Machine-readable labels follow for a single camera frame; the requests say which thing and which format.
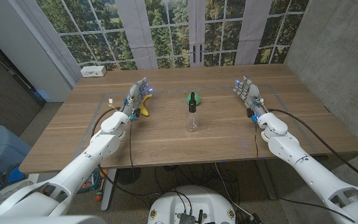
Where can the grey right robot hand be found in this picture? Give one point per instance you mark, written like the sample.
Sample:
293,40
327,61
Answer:
251,93

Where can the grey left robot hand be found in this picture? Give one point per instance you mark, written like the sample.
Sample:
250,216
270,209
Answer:
135,96

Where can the black spray head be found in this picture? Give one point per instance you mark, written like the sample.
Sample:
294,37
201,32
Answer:
192,102

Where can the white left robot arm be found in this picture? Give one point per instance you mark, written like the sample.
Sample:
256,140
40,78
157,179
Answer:
101,146

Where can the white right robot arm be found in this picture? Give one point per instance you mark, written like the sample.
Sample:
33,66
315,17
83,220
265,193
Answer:
303,165

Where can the yellow toy banana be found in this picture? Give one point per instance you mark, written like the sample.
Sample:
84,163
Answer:
145,110

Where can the green toy pepper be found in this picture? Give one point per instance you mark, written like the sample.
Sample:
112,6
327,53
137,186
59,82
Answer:
197,99

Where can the teal toy basket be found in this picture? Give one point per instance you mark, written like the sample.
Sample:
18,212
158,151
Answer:
95,180

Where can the orange toy maraca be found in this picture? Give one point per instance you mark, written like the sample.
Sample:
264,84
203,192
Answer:
99,196

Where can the white power strip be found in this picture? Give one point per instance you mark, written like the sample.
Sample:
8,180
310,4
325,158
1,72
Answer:
93,71

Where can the printed window backdrop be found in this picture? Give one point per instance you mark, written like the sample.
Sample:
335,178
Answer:
166,31

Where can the black round floor fan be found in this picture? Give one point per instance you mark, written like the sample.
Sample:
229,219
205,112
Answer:
129,175

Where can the grey table leg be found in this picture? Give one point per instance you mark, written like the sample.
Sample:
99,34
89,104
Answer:
267,180

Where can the white table leg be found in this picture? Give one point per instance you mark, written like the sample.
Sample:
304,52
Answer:
108,193

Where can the white robot torso base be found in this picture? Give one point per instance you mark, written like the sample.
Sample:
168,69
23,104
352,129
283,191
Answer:
194,199

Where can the blue grey storage box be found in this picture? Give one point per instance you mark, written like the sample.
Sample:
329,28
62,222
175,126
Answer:
2,149

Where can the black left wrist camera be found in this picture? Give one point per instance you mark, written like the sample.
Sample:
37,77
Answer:
136,113

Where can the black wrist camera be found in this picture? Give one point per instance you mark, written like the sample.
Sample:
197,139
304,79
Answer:
136,113
251,113

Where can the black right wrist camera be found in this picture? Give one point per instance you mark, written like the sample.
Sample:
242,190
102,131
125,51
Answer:
251,113

